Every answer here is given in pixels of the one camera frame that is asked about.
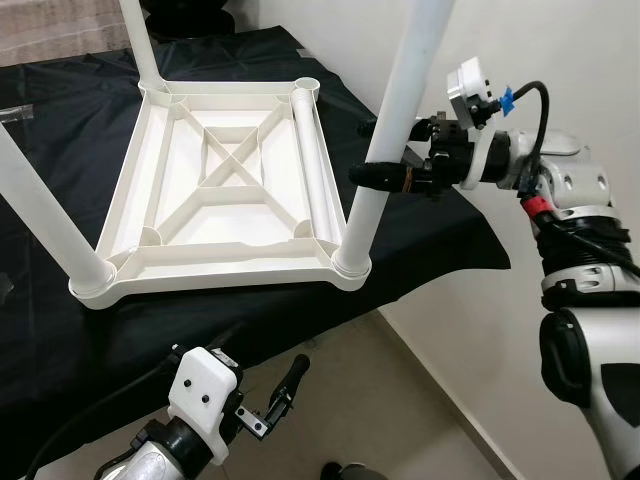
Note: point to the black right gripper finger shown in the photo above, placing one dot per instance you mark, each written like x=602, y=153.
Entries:
x=385, y=177
x=369, y=128

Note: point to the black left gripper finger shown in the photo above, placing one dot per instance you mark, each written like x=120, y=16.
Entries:
x=290, y=385

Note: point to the white plastic table top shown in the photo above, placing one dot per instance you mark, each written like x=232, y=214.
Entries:
x=230, y=200

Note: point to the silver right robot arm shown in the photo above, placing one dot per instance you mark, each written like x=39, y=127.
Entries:
x=590, y=350

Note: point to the tan rubber band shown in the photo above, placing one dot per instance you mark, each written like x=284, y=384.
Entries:
x=408, y=180

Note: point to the black round tub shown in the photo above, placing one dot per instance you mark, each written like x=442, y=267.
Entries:
x=190, y=18

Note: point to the black table cloth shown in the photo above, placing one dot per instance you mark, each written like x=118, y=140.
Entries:
x=80, y=110

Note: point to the beige cloth cover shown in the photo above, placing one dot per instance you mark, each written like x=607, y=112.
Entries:
x=60, y=30

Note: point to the clear tape strip patch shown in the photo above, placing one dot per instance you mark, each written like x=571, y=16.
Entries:
x=12, y=113

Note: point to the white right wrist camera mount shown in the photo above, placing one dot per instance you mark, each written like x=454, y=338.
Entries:
x=470, y=85

